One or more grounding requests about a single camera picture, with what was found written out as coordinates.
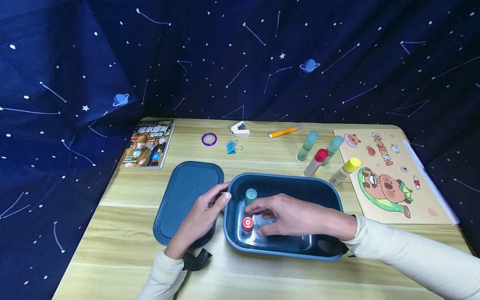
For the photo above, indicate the dark blue box lid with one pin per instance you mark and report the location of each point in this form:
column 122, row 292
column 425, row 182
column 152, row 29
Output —
column 185, row 196

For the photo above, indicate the person's left forearm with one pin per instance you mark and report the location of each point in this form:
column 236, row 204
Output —
column 163, row 277

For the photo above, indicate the beige cartoon animal folder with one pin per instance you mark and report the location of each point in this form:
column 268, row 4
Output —
column 390, row 179

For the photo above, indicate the person's right fingers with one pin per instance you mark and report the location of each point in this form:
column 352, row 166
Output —
column 268, row 208

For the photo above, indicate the orange pen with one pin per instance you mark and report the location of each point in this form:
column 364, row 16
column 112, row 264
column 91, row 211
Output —
column 283, row 132

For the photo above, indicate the dark blue plastic box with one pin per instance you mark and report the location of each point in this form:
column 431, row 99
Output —
column 288, row 187

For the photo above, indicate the person's left hand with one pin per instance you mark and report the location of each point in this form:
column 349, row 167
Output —
column 195, row 223

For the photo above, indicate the person's right hand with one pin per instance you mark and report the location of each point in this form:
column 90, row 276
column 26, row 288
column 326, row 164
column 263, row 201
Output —
column 303, row 216

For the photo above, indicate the white stapler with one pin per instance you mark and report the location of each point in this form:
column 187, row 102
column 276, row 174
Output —
column 240, row 130

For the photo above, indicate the person's left thumb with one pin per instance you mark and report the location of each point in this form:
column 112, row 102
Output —
column 224, row 202

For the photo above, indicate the yellow capped glue bottle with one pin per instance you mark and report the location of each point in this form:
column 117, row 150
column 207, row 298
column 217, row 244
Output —
column 345, row 171

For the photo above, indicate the red capped glue bottle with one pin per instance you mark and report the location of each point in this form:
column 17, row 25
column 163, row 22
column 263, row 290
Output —
column 247, row 224
column 317, row 161

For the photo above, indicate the black wrist band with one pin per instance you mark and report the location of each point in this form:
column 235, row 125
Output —
column 195, row 258

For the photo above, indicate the teal capped glue bottle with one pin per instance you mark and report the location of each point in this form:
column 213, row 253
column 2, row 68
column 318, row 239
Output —
column 333, row 146
column 308, row 145
column 250, row 196

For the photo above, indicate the blue binder clip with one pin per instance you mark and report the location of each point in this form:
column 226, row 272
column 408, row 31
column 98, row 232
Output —
column 231, row 146

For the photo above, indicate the comic book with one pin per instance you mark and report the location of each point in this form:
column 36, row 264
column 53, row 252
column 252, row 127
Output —
column 148, row 146

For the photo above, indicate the person's left index finger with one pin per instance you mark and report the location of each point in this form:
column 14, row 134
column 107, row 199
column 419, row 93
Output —
column 215, row 191

